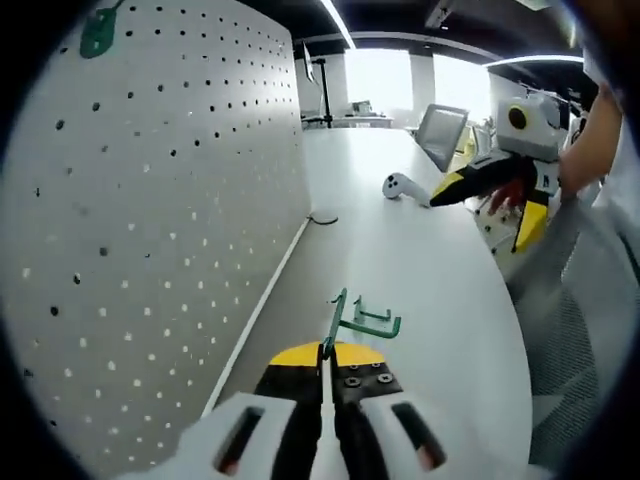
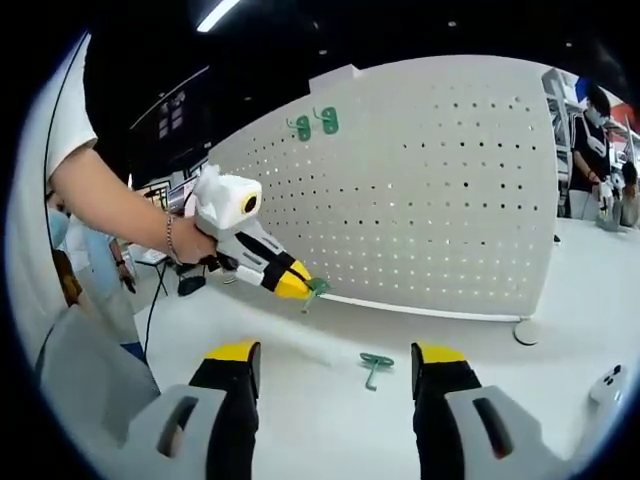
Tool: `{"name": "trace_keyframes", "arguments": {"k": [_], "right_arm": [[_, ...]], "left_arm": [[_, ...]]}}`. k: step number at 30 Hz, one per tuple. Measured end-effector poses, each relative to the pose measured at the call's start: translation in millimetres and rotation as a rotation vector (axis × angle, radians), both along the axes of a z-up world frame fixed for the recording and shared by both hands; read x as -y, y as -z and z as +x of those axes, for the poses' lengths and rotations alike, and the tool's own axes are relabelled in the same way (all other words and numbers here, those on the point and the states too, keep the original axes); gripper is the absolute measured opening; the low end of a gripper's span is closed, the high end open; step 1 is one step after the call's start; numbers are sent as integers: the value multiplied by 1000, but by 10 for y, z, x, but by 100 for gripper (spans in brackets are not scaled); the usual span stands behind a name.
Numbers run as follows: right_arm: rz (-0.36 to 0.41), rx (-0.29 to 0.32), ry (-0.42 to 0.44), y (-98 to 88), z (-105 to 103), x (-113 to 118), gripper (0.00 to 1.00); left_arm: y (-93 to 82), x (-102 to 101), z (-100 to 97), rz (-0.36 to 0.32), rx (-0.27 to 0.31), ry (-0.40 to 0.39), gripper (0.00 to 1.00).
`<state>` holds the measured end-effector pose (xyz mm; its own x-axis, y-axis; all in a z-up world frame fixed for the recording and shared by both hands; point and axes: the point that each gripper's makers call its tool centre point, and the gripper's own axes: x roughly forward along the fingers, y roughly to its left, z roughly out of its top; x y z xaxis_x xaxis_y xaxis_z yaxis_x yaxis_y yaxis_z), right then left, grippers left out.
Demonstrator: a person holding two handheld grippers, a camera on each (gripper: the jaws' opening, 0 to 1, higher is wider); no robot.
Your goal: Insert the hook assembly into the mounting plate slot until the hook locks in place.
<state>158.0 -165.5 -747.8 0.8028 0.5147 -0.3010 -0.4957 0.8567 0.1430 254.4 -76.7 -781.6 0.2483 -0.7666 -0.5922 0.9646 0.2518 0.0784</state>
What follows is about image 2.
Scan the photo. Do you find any white perforated mounting plate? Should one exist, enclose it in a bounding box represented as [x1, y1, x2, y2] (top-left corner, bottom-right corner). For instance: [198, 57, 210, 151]
[207, 53, 560, 346]

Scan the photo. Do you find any black device cable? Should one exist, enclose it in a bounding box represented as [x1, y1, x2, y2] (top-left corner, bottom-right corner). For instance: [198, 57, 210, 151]
[42, 32, 91, 201]

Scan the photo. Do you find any silver chain bracelet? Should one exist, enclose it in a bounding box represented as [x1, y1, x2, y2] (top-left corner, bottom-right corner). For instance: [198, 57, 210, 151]
[164, 213, 182, 266]

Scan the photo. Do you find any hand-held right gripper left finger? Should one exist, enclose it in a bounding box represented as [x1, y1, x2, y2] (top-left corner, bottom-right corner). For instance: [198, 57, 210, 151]
[114, 341, 263, 480]

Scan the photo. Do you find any grey metal storage shelf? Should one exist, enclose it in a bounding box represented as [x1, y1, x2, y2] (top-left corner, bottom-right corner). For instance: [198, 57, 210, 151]
[542, 67, 584, 201]

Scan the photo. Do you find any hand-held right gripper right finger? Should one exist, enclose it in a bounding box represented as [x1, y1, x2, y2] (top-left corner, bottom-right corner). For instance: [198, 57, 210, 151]
[409, 341, 574, 480]

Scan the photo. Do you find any green hook assembly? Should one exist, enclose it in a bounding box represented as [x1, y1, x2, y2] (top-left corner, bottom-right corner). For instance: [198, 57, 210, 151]
[312, 105, 341, 135]
[298, 277, 332, 315]
[285, 114, 314, 142]
[358, 352, 395, 392]

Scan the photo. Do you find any operator in white shirt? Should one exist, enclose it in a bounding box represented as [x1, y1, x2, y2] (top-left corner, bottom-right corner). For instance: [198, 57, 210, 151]
[7, 32, 99, 351]

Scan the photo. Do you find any linear ceiling light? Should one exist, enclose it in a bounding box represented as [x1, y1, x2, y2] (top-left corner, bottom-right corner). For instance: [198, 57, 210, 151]
[195, 0, 241, 30]

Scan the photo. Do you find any large black display screen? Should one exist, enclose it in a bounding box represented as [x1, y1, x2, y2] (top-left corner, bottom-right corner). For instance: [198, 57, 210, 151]
[130, 64, 211, 174]

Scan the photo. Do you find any person's left hand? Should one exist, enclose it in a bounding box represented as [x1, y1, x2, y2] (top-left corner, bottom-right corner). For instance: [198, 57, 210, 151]
[169, 219, 236, 274]

